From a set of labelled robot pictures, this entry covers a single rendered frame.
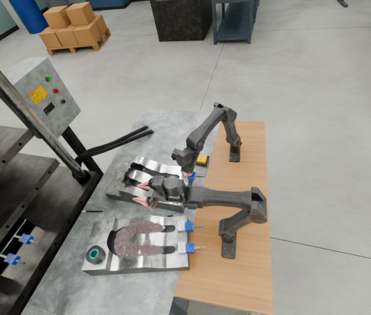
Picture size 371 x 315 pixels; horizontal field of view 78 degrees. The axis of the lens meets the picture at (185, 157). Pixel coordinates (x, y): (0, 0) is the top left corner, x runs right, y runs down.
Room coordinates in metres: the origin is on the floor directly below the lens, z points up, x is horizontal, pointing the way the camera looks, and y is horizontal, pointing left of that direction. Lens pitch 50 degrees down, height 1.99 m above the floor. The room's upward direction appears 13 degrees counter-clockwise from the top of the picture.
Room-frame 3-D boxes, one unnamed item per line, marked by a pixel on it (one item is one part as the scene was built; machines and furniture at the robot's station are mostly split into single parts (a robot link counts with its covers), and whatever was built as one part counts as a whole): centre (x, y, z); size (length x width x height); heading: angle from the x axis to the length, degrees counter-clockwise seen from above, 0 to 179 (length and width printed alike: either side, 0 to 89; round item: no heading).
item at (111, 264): (0.47, 0.33, 0.85); 0.50 x 0.26 x 0.11; 81
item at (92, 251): (0.43, 0.52, 0.93); 0.08 x 0.08 x 0.04
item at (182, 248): (0.39, 0.07, 0.85); 0.13 x 0.05 x 0.05; 81
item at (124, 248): (0.48, 0.32, 0.90); 0.26 x 0.18 x 0.08; 81
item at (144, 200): (0.52, 0.20, 1.20); 0.09 x 0.07 x 0.07; 70
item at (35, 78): (1.33, 0.79, 0.73); 0.30 x 0.22 x 1.47; 154
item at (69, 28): (5.73, 1.74, 0.37); 1.20 x 0.82 x 0.74; 72
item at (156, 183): (0.51, 0.13, 1.25); 0.07 x 0.06 x 0.11; 160
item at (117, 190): (0.83, 0.25, 0.87); 0.50 x 0.26 x 0.14; 64
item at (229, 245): (0.41, -0.13, 0.84); 0.20 x 0.07 x 0.08; 159
